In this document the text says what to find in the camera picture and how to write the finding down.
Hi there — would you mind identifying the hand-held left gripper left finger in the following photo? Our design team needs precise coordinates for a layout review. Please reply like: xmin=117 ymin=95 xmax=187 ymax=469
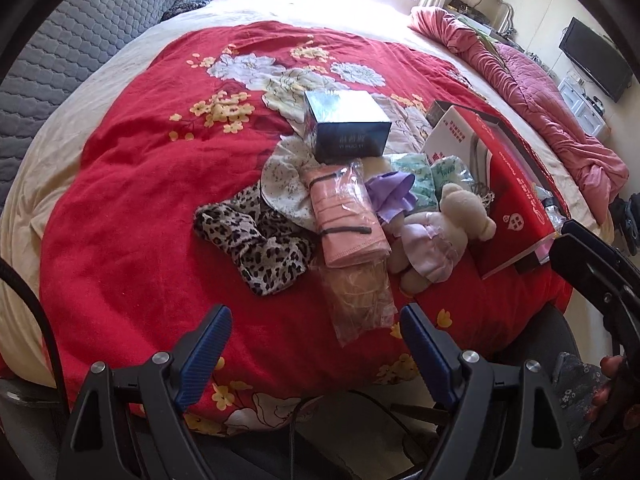
xmin=60 ymin=304 xmax=233 ymax=480

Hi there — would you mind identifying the white green tissue packet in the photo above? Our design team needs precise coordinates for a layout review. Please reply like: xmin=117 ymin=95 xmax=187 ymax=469
xmin=430 ymin=157 xmax=476 ymax=196

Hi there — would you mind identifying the purple cloth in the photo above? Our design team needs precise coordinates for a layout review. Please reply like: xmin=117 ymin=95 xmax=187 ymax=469
xmin=365 ymin=170 xmax=418 ymax=223

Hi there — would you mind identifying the white cabinet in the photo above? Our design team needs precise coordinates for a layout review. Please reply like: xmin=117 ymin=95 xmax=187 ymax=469
xmin=556 ymin=77 xmax=612 ymax=136

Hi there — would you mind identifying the dark blue box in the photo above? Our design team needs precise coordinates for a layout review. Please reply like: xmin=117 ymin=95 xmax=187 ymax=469
xmin=304 ymin=90 xmax=392 ymax=165

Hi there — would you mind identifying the person's right hand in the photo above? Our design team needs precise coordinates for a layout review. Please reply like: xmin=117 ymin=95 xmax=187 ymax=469
xmin=586 ymin=355 xmax=628 ymax=426

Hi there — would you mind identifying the dark bag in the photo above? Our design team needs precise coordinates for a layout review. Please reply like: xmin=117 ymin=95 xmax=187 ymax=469
xmin=612 ymin=197 xmax=640 ymax=256

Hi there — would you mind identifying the red floral blanket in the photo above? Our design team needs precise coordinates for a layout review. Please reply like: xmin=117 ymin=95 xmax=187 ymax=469
xmin=39 ymin=21 xmax=576 ymax=436

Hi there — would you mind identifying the leopard print scrunchie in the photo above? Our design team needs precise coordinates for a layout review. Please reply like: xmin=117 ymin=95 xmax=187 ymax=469
xmin=194 ymin=185 xmax=317 ymax=297

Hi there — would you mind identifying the white floral scrunchie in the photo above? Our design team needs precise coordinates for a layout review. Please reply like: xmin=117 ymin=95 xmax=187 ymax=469
xmin=260 ymin=137 xmax=321 ymax=233

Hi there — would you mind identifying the pink face mask packet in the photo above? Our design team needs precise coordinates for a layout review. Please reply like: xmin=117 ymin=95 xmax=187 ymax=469
xmin=299 ymin=160 xmax=393 ymax=268

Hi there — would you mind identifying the dark patterned pillow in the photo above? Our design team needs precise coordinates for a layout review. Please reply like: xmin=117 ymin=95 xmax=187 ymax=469
xmin=161 ymin=0 xmax=213 ymax=23

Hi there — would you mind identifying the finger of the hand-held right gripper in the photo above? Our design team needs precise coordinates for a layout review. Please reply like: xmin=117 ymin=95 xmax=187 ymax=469
xmin=549 ymin=236 xmax=640 ymax=333
xmin=561 ymin=219 xmax=632 ymax=273

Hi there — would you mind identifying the black cable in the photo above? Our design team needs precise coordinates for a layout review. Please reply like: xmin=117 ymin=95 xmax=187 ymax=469
xmin=0 ymin=259 xmax=68 ymax=401

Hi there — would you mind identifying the cream plush bear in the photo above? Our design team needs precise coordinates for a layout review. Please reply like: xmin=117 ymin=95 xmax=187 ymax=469
xmin=389 ymin=182 xmax=497 ymax=295

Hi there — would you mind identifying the vanity mirror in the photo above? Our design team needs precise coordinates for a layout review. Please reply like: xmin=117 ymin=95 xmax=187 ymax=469
xmin=477 ymin=0 xmax=521 ymax=36

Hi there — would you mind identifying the black television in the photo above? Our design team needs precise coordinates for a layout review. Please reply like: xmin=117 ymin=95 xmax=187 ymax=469
xmin=559 ymin=17 xmax=633 ymax=103

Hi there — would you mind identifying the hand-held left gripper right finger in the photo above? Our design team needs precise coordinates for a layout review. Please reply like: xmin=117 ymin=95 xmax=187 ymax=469
xmin=400 ymin=302 xmax=581 ymax=480

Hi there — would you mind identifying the green cloth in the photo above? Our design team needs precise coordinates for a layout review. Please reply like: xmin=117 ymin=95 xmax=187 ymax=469
xmin=457 ymin=15 xmax=501 ymax=53

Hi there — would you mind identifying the cream bed sheet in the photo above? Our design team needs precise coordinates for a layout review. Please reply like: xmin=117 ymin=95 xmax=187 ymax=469
xmin=0 ymin=0 xmax=616 ymax=401

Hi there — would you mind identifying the grey quilted headboard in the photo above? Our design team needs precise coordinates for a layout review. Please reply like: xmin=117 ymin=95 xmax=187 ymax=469
xmin=0 ymin=0 xmax=183 ymax=211

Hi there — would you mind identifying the pink quilt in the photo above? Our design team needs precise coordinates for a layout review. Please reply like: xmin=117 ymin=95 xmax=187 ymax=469
xmin=409 ymin=6 xmax=630 ymax=221

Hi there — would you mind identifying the person's floral clothing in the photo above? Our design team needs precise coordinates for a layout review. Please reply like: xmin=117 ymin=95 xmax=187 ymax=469
xmin=550 ymin=352 xmax=606 ymax=441

